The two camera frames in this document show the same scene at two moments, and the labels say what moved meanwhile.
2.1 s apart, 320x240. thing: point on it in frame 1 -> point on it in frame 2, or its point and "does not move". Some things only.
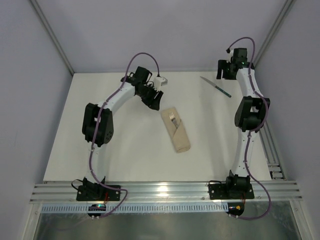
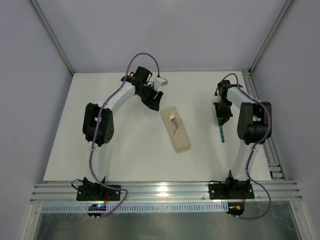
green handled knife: (218, 88) -> (222, 132)
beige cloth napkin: (179, 135) does not move
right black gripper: (223, 66) -> (223, 113)
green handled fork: (173, 118) does not move
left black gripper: (152, 94) does not move
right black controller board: (235, 208) does not move
